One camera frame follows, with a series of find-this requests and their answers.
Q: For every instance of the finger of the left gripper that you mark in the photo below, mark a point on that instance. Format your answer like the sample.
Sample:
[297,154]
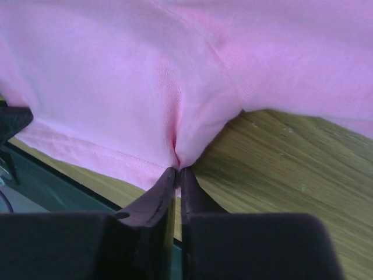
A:
[13,120]

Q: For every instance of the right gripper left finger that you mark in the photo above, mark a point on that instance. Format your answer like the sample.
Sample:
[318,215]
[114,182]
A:
[133,243]

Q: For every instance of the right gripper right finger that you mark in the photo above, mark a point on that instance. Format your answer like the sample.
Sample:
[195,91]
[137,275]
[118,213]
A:
[221,245]

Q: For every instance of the pink t shirt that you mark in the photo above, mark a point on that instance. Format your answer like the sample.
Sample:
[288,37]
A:
[130,88]

